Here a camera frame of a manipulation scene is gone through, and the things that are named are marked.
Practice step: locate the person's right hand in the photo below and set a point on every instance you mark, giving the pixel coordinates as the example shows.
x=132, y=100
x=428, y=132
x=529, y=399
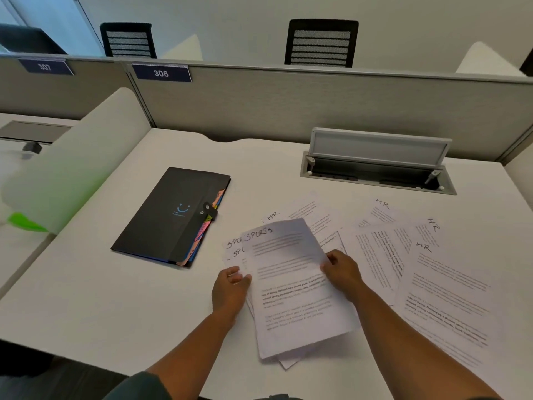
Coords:
x=345, y=276

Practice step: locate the person's left hand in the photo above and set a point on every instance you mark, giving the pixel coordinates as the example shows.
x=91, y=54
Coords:
x=227, y=297

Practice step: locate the thin white paper bundle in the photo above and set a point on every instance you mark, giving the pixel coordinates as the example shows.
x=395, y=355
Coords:
x=291, y=295

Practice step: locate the black expanding folder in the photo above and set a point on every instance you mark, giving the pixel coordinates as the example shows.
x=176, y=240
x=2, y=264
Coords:
x=158, y=220

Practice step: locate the pile of white papers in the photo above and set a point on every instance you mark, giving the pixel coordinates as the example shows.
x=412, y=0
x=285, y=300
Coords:
x=449, y=295

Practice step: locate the person's left forearm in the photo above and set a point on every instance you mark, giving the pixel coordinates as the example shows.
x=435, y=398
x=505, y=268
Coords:
x=187, y=358

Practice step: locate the person's right forearm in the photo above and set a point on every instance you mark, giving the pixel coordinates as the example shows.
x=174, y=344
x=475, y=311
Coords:
x=416, y=349

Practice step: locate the green left sleeve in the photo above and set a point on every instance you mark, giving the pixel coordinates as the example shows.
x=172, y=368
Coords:
x=137, y=389

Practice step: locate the grey fabric partition panel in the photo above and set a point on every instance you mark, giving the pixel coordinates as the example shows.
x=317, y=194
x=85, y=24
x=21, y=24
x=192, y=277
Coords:
x=333, y=108

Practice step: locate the white side desk divider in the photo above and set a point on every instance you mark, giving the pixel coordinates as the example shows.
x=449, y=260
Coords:
x=75, y=162
x=520, y=174

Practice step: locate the blue desk number sign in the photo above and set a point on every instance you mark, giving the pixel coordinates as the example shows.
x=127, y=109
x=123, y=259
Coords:
x=45, y=67
x=161, y=73

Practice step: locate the small dark grey object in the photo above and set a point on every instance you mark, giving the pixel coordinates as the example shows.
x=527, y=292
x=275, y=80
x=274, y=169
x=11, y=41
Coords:
x=32, y=147

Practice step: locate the black mesh office chair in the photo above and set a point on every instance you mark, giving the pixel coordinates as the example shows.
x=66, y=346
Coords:
x=322, y=24
x=127, y=26

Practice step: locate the beige partition panel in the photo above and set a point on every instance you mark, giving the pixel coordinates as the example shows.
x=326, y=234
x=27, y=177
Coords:
x=62, y=95

